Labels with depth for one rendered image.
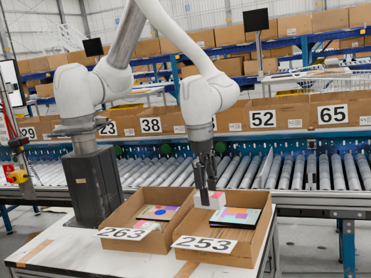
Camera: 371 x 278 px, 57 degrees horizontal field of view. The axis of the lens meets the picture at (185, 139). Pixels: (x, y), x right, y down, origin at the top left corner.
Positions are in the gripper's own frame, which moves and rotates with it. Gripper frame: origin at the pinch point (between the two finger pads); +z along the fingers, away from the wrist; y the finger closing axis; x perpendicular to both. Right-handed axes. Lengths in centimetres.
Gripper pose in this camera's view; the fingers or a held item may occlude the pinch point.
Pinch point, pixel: (208, 193)
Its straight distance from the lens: 123.8
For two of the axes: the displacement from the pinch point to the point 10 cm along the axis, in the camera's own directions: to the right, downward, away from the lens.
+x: -8.6, -0.1, 5.1
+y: 4.9, -2.9, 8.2
